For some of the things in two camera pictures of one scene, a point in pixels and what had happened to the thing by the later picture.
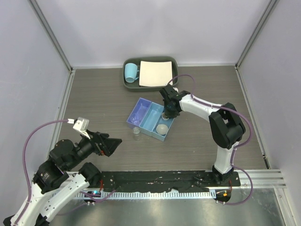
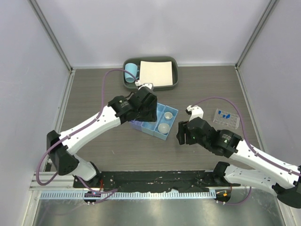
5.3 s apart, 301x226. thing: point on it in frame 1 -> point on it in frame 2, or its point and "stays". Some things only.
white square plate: (155, 73) stays
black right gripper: (168, 113) -> (182, 130)
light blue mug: (131, 72) stays
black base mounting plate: (112, 181) stays
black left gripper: (108, 145) -> (152, 117)
